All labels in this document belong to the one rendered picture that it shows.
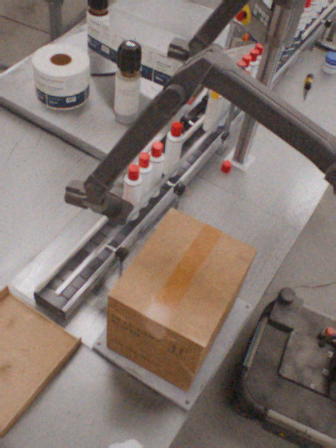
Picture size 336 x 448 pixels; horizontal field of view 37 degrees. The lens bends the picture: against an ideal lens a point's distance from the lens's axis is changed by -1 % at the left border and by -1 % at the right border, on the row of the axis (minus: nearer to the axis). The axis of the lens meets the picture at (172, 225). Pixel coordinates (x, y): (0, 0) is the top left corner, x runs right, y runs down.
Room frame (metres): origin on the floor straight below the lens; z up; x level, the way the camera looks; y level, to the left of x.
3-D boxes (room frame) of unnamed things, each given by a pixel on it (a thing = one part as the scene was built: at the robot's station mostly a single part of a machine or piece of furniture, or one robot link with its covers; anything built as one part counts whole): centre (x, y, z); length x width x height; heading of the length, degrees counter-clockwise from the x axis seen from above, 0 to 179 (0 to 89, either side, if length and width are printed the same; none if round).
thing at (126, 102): (1.43, 0.24, 1.03); 0.09 x 0.09 x 0.30
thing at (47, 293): (1.39, -0.04, 0.86); 1.65 x 0.08 x 0.04; 156
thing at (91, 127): (1.68, 0.31, 0.86); 0.80 x 0.67 x 0.05; 156
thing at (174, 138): (1.19, 0.04, 0.98); 0.05 x 0.05 x 0.20
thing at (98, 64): (1.79, 0.43, 0.89); 0.31 x 0.31 x 0.01
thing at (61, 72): (1.50, 0.50, 0.95); 0.20 x 0.20 x 0.14
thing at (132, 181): (0.98, 0.13, 0.98); 0.05 x 0.05 x 0.20
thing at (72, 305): (1.39, -0.04, 0.85); 1.65 x 0.11 x 0.05; 156
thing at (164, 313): (0.65, -0.05, 0.99); 0.30 x 0.24 x 0.27; 160
